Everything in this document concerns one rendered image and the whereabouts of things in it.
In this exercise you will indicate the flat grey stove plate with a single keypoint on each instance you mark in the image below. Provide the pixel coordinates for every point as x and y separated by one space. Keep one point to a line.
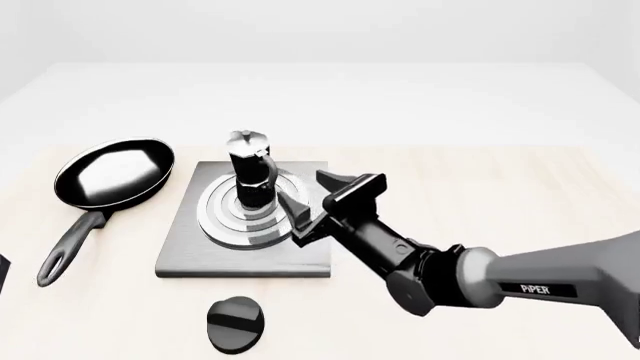
200 255

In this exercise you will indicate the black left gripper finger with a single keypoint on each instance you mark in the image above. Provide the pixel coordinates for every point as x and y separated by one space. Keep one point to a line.
4 272

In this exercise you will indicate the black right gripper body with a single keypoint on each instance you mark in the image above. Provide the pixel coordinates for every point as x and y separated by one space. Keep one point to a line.
357 191

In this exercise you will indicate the right grey and black robot arm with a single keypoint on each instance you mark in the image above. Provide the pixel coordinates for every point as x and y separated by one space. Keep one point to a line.
500 277

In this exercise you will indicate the black frying pan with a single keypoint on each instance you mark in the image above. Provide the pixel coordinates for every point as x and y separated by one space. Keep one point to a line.
115 176

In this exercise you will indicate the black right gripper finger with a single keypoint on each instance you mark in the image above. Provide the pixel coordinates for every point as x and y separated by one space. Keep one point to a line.
296 213
336 180

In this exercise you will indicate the black and silver moka pot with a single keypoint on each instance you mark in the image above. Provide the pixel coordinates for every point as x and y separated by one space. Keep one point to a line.
250 176

